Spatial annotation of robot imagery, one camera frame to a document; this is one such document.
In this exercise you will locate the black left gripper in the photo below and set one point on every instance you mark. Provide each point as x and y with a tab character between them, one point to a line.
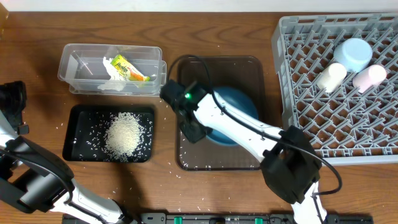
11	101

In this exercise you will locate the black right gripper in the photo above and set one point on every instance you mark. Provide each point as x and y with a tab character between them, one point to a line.
193	135

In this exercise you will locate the dark blue plate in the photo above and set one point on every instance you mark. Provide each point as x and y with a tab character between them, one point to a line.
239	100

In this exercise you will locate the green yellow snack wrapper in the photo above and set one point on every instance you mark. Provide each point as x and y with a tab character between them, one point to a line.
128	70

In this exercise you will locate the white tissue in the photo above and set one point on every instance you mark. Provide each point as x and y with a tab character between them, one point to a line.
116	81

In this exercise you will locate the cream white cup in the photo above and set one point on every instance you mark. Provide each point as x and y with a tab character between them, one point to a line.
331	77

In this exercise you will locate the light blue bowl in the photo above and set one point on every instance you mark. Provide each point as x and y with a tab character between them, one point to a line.
354	54

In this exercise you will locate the pink cup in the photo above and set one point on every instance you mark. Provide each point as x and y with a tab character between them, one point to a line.
371	76

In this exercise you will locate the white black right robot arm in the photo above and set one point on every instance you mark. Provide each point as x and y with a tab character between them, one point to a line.
288	162

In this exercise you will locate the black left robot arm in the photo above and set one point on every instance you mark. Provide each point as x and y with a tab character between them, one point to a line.
33	178

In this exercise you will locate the grey dishwasher rack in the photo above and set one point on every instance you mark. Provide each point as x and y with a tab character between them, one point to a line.
345	127

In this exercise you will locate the white rice pile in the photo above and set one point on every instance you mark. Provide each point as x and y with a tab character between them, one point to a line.
124	137

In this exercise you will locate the brown serving tray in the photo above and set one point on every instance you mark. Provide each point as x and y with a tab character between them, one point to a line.
243	73

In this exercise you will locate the clear plastic bin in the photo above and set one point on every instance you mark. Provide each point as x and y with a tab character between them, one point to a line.
85	61

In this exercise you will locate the black plastic tray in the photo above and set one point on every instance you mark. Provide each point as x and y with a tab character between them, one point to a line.
81	133

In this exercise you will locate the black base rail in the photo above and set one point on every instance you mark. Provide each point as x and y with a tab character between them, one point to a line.
235	218

